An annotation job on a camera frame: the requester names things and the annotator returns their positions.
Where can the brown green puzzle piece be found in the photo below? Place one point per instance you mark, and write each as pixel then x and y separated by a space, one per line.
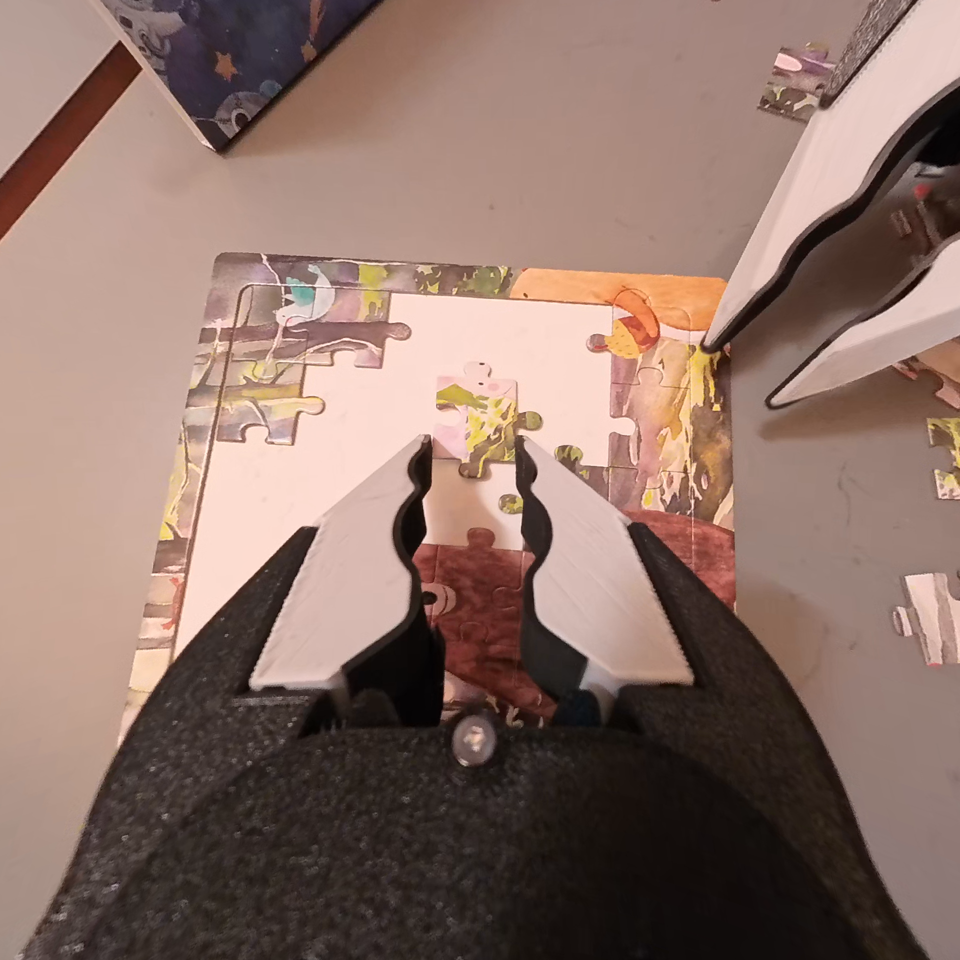
pixel 568 452

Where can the pink green puzzle piece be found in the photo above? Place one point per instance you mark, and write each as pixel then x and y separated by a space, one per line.
pixel 487 420

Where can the jigsaw pieces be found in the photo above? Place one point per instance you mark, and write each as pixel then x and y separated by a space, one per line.
pixel 934 622

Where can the acorn print puzzle piece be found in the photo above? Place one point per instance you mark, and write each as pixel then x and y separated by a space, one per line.
pixel 634 330

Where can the jigsaw puzzle frame board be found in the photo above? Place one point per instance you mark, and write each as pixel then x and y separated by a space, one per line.
pixel 315 487

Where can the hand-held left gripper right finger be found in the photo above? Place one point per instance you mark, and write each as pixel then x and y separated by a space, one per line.
pixel 607 592

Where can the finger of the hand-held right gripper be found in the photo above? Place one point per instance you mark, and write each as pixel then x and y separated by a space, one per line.
pixel 862 127
pixel 900 322

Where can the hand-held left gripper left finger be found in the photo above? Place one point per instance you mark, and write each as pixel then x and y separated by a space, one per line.
pixel 337 592

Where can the illustrated puzzle box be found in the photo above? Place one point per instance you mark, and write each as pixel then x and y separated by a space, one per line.
pixel 240 60

